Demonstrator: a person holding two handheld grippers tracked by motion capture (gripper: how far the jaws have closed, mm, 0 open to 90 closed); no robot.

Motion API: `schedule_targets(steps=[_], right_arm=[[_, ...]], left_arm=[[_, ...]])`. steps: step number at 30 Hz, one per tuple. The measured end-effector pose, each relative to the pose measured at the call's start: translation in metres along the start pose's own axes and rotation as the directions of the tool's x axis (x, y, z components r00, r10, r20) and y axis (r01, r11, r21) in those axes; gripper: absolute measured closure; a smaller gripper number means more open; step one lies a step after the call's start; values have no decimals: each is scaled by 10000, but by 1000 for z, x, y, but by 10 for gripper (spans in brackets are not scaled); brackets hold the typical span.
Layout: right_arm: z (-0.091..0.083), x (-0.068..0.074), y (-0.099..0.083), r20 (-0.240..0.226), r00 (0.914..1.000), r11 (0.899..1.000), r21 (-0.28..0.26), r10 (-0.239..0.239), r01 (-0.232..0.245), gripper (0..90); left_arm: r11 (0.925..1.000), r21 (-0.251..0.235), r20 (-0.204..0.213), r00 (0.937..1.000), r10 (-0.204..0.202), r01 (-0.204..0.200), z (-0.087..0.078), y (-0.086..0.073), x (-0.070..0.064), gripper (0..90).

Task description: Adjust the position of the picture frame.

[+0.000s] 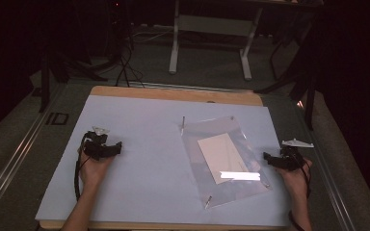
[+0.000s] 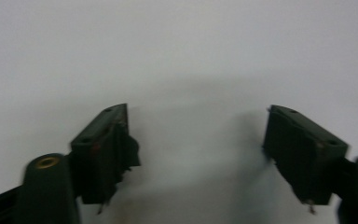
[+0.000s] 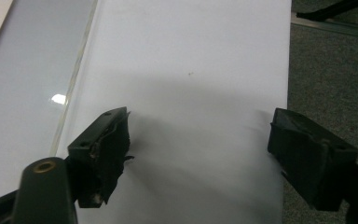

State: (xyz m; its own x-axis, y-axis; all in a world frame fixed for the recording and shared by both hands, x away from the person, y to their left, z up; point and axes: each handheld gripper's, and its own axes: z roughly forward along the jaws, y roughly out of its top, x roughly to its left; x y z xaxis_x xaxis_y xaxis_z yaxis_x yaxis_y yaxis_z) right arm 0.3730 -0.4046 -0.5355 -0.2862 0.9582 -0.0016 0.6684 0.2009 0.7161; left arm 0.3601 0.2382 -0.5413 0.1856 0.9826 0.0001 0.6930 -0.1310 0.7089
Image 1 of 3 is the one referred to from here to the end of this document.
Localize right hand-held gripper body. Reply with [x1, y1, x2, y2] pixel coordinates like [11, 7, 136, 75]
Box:
[278, 138, 315, 171]

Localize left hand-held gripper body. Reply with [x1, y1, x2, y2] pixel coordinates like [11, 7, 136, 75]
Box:
[81, 125, 111, 162]

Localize photo card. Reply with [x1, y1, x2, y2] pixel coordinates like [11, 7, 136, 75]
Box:
[197, 133, 262, 186]

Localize person's right hand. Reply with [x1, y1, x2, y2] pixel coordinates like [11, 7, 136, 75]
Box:
[276, 158, 313, 198]

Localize person's left hand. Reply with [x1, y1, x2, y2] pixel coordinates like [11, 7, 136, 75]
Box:
[78, 153, 115, 193]

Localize white table mat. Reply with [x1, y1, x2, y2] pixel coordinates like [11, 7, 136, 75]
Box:
[35, 94, 292, 228]

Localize black rectangular floor plate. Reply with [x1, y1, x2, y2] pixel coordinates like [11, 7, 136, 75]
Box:
[45, 112, 69, 126]

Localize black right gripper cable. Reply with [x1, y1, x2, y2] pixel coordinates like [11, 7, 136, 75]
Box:
[288, 160, 312, 231]

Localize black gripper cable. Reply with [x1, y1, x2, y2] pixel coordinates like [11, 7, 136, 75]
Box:
[288, 160, 312, 231]
[73, 150, 89, 202]

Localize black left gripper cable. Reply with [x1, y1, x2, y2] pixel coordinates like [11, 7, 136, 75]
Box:
[73, 150, 89, 202]

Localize metal floor rail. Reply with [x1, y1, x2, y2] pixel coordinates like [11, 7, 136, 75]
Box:
[0, 83, 66, 222]
[297, 102, 358, 231]

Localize dark chair frame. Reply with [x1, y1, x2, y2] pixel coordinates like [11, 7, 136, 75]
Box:
[254, 18, 322, 131]

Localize black floor cables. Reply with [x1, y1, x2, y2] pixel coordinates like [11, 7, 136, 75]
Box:
[115, 28, 146, 89]

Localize white metal desk frame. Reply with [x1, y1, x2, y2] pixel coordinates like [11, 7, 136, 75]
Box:
[168, 0, 265, 82]

